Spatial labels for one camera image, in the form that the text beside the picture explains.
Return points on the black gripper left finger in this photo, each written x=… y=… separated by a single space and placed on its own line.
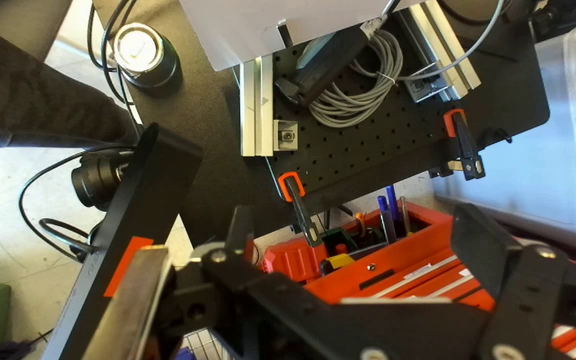
x=240 y=233

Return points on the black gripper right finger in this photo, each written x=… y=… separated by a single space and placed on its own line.
x=485 y=246

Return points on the red plastic organizer tray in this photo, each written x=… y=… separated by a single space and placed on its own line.
x=295 y=260

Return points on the orange metal tool cart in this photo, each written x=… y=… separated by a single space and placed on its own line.
x=428 y=271

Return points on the blue pens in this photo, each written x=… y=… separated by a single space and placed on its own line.
x=389 y=213

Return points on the black beam with orange tape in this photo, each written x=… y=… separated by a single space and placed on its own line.
x=145 y=193

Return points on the clear plastic sheet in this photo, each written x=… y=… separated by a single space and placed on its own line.
x=555 y=146

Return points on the silver aluminium extrusion bar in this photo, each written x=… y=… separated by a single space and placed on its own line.
x=257 y=107
x=445 y=50

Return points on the black perforated mounting board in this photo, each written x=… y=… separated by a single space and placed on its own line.
x=394 y=140

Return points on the black power adapter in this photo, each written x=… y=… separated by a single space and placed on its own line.
x=324 y=66

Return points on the silver metal cylinder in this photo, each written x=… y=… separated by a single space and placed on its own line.
x=143 y=52

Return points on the white flat panel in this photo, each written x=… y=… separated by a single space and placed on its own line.
x=268 y=26

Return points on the silver corner bracket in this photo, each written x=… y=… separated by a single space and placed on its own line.
x=286 y=135

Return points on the black camera lens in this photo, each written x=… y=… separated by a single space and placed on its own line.
x=98 y=177

